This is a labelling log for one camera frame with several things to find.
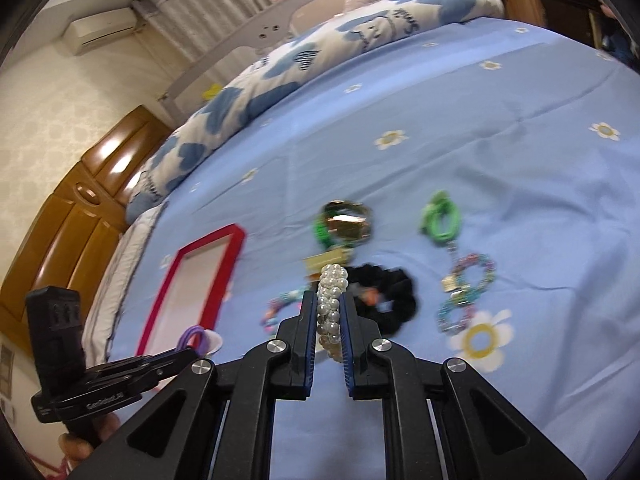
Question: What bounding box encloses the purple hair clip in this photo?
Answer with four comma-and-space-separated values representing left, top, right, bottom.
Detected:
176, 325, 209, 356

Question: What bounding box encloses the white wall air conditioner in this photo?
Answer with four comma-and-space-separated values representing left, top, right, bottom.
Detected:
62, 8, 137, 55

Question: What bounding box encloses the colourful bead bracelet lower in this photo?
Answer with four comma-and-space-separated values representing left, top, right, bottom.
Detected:
436, 292, 481, 336

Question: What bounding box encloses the grey bed guard rail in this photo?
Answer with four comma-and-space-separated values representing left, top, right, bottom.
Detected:
160, 0, 316, 126

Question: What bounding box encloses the white curtain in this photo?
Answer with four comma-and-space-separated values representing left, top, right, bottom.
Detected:
131, 0, 273, 62

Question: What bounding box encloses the light blue floral bedsheet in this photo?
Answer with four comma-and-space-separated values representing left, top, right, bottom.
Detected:
110, 18, 639, 479

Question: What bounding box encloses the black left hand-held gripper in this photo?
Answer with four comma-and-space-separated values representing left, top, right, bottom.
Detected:
25, 286, 198, 448

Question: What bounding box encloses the colourful bead bracelet upper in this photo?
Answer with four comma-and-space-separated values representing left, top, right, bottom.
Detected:
440, 251, 497, 297

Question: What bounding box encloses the red shallow tray box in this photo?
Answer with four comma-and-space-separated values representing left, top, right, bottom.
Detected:
136, 223, 245, 356

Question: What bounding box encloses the gold square watch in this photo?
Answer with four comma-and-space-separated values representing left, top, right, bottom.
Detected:
305, 200, 372, 276

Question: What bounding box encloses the light green hair tie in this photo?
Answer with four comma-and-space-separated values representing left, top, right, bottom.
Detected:
418, 188, 463, 247

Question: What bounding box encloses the colourful bead bracelet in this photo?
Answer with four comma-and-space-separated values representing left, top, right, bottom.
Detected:
436, 292, 481, 336
259, 287, 307, 335
440, 251, 497, 297

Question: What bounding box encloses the person's left hand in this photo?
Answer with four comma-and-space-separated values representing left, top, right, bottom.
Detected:
58, 413, 120, 472

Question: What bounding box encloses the colourful bead bracelet left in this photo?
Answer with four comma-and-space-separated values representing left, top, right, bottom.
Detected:
259, 287, 307, 335

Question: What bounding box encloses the brown wooden headboard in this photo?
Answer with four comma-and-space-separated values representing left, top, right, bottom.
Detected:
1, 105, 171, 356

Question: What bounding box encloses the white pearl bracelet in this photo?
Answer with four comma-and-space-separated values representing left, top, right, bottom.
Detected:
314, 262, 350, 364

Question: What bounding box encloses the black hair scrunchie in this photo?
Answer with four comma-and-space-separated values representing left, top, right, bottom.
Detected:
346, 263, 418, 336

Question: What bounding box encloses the white striped pillow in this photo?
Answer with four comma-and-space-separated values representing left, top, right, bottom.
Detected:
81, 204, 165, 367

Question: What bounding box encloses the blue heart patterned quilt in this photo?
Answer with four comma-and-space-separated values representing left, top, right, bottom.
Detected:
125, 0, 504, 223

